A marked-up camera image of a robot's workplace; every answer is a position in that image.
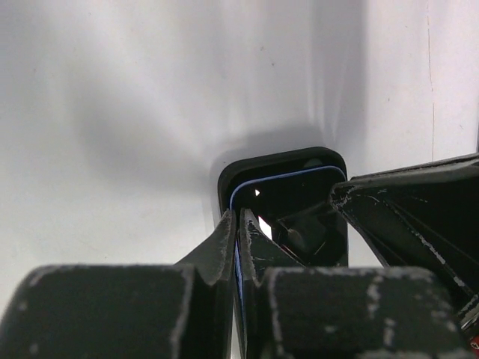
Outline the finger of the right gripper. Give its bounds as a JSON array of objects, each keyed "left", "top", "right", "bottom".
[{"left": 329, "top": 153, "right": 478, "bottom": 325}]

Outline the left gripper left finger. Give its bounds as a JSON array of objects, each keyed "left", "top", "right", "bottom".
[{"left": 1, "top": 211, "right": 237, "bottom": 358}]

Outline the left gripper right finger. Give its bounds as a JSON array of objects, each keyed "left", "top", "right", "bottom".
[{"left": 238, "top": 209, "right": 470, "bottom": 358}]

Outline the black smartphone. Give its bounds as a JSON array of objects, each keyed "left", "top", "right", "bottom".
[{"left": 222, "top": 159, "right": 348, "bottom": 358}]

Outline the black phone case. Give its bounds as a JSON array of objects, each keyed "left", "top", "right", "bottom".
[{"left": 217, "top": 147, "right": 349, "bottom": 266}]

